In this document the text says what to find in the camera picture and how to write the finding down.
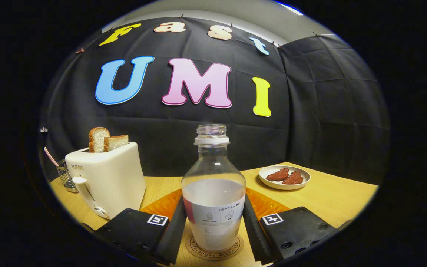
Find round-topped bread slice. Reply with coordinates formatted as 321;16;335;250
89;127;110;153

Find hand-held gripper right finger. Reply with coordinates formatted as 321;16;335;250
242;188;341;265

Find round brown coaster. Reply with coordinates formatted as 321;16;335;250
185;234;244;261

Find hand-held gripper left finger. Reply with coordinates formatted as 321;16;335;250
94;188;188;266

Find clear plastic juice bottle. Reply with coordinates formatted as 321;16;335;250
181;124;246;253

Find white round plate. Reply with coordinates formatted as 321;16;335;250
259;165;311;191

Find black backdrop cloth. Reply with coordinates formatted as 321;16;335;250
37;17;391;186

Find striped straw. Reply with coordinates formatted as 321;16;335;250
44;147;60;167

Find metal mesh holder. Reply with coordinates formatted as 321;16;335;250
57;159;79;194

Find square bread slice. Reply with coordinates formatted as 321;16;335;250
104;135;129;152

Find cream toaster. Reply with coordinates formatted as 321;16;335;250
64;142;146;220

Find wooden table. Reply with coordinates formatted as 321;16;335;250
50;162;379;267

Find red meat piece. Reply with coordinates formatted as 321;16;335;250
282;170;304;185
266;168;290;182

